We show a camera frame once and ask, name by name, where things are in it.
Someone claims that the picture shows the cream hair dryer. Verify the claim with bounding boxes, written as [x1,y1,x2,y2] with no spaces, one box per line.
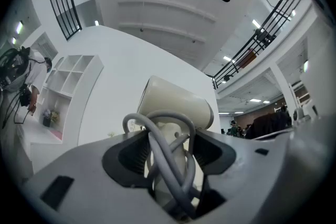
[122,75,215,221]

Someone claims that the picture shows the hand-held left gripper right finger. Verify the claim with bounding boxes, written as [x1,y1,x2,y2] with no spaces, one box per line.
[194,115,336,224]

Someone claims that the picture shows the yellow flowers in black pot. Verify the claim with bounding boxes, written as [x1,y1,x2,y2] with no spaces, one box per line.
[41,109,60,128]

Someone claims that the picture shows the pink card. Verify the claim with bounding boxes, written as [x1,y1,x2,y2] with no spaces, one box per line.
[49,130,64,141]

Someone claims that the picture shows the black office chair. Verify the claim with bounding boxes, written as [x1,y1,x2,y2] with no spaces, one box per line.
[245,111,292,140]

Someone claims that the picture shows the white cubby shelf unit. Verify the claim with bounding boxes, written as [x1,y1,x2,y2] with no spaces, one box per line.
[31,54,104,145]

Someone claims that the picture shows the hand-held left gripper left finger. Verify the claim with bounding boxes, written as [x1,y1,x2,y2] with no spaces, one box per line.
[19,130,182,224]

